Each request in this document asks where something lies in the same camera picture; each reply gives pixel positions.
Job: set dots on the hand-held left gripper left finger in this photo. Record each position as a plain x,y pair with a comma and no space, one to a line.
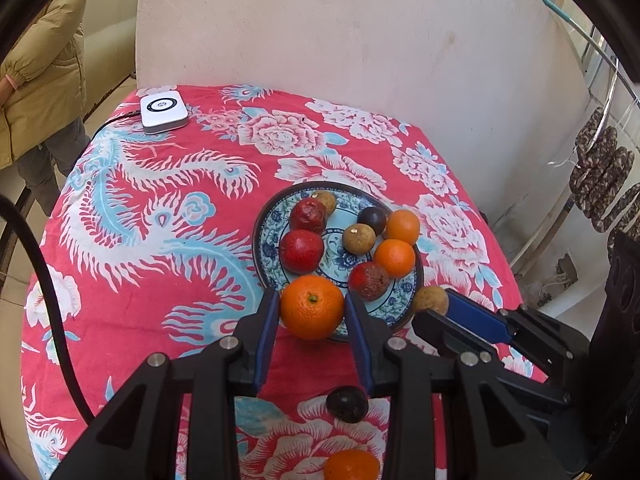
265,345

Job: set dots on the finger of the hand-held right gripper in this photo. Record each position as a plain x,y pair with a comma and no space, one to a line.
475,317
440,332

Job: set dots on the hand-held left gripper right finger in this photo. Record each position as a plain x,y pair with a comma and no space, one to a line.
359,350

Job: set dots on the blue patterned ceramic plate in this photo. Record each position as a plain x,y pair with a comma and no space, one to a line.
397,300

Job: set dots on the orange mandarin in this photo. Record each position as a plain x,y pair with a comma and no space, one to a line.
351,465
311,306
395,258
401,226

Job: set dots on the wrinkled red fruit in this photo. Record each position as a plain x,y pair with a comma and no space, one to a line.
309,216
369,280

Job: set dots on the smooth red fruit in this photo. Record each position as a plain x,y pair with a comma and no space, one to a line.
301,251

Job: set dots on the large brown longan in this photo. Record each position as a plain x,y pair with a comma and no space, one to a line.
359,238

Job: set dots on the dark purple passion fruit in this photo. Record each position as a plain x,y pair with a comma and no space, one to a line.
374,217
346,404

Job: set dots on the red floral tablecloth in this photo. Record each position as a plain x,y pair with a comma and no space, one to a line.
150,260

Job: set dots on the hanging dried sausages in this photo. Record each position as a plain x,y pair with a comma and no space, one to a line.
600,160

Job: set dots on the small brown longan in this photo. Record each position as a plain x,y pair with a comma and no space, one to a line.
327,200

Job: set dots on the curved metal rack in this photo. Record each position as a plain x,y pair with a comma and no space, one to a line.
611,90

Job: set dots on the white square electronic device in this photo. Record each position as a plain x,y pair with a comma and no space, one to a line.
163,112

